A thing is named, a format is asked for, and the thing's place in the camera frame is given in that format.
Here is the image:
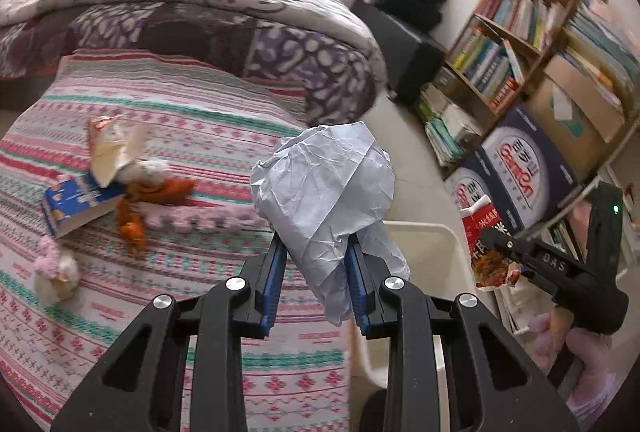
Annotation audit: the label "pale blue paper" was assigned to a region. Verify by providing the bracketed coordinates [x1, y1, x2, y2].
[250, 122, 412, 327]

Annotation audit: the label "row of green books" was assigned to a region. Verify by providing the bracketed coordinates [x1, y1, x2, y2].
[444, 27, 527, 114]

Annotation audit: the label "pink fluffy strip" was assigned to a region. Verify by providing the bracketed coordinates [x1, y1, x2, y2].
[137, 203, 271, 233]

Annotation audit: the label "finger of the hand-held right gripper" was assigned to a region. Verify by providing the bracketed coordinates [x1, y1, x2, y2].
[517, 265, 558, 305]
[486, 229, 583, 277]

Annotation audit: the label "striped patterned blanket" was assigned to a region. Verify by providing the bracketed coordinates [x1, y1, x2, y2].
[0, 50, 351, 432]

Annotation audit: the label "red snack packet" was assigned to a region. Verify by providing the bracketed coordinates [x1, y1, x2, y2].
[459, 195, 523, 290]

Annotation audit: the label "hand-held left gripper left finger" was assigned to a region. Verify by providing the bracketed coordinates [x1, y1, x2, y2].
[50, 231, 289, 432]

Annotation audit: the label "dark blue printed box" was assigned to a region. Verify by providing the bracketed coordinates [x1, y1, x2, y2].
[481, 105, 582, 233]

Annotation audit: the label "stacked cardboard water boxes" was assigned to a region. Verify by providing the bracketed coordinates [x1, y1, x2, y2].
[444, 166, 517, 233]

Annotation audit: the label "torn cream carton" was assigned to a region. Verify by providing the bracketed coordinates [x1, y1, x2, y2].
[87, 116, 151, 188]

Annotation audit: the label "white crumpled tissue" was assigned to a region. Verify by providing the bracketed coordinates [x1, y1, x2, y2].
[120, 159, 169, 185]

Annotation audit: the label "stack of books on box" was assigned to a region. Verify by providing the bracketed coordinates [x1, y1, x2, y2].
[559, 6, 640, 123]

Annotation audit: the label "wooden bookshelf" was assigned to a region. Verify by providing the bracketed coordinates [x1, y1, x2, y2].
[415, 0, 610, 175]

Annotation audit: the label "white plastic bin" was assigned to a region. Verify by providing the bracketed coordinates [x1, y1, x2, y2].
[347, 221, 478, 385]

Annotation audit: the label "long orange peel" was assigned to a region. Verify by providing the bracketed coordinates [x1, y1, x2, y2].
[125, 178, 198, 207]

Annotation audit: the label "purple and white quilt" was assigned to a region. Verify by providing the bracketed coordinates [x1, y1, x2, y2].
[0, 0, 388, 125]

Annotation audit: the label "person's right hand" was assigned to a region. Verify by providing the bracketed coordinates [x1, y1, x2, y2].
[550, 309, 573, 338]

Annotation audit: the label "blue carton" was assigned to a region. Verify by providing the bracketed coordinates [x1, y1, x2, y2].
[42, 175, 126, 239]

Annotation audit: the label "stack of flat books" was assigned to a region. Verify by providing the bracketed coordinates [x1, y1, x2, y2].
[417, 82, 483, 169]

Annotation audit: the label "pink and white fluffy ball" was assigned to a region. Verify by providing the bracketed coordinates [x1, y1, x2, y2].
[32, 235, 82, 304]

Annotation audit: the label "brown cardboard box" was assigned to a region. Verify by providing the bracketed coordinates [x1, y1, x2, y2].
[524, 56, 627, 179]

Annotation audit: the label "small orange peel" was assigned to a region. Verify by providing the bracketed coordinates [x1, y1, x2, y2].
[116, 202, 147, 256]

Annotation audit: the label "black storage bench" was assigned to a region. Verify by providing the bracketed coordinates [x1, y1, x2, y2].
[350, 0, 449, 106]

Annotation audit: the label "white shelf rack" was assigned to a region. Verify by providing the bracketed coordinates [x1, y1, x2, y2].
[495, 162, 640, 343]

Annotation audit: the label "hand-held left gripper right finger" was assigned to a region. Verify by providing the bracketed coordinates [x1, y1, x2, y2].
[344, 243, 581, 432]

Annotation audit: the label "row of pale books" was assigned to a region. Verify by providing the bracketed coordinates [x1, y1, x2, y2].
[479, 0, 568, 54]

